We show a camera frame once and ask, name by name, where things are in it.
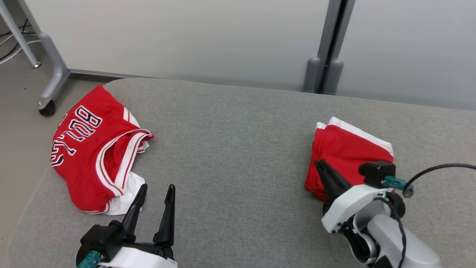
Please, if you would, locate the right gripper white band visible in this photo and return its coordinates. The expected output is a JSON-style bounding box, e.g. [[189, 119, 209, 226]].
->
[[315, 159, 393, 234]]

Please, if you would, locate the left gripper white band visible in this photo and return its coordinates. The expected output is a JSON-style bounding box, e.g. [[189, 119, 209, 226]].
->
[[99, 184, 178, 268]]

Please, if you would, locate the red shorts white stripe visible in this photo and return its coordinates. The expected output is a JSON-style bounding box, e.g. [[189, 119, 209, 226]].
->
[[304, 116, 394, 201]]

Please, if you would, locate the red Bulls jersey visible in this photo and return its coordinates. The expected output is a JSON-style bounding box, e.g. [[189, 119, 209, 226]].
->
[[51, 84, 154, 216]]

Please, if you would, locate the grey table leg with caster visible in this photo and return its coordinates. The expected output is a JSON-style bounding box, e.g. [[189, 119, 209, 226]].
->
[[17, 0, 71, 117]]

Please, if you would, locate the thin grey metal leg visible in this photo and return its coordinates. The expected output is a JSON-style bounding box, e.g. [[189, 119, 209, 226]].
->
[[0, 0, 41, 68]]

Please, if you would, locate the right teal plug black cable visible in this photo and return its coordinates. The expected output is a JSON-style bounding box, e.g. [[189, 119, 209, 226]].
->
[[381, 163, 476, 198]]

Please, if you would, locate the teal plug black cable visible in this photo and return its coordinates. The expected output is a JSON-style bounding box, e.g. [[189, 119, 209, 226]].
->
[[77, 251, 102, 268], [381, 163, 476, 198]]

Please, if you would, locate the left teal plug black cable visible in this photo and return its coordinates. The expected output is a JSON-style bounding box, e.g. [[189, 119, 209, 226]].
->
[[77, 251, 102, 268]]

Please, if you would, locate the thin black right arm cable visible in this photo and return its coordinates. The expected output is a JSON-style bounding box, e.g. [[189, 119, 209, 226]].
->
[[374, 197, 408, 268]]

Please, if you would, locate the grey cylindrical post foot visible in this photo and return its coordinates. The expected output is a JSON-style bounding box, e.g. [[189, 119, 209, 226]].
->
[[302, 57, 321, 93], [324, 59, 344, 95]]

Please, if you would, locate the grey partition base rail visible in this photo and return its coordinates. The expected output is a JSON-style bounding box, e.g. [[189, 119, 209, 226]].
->
[[69, 68, 305, 92]]

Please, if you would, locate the grey partition post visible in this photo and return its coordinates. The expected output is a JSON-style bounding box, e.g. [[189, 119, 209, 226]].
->
[[316, 0, 356, 93]]

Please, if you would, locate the floor cables black and white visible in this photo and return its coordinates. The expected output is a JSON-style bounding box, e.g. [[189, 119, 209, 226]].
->
[[0, 19, 41, 66]]

